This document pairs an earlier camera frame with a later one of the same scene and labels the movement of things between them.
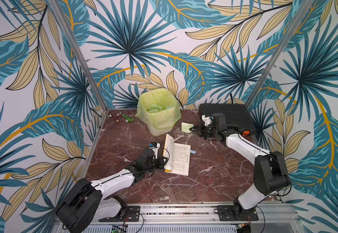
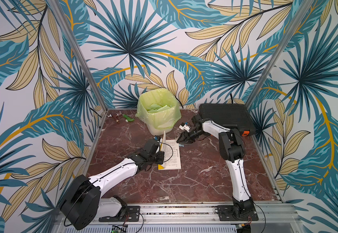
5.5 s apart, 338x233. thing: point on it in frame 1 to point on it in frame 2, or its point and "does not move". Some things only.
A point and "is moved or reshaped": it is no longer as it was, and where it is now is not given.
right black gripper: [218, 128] to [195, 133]
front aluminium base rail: [280, 218] does not move
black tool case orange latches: [237, 116] does not move
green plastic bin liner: [159, 107] does not move
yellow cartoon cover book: [179, 158] is moved or reshaped
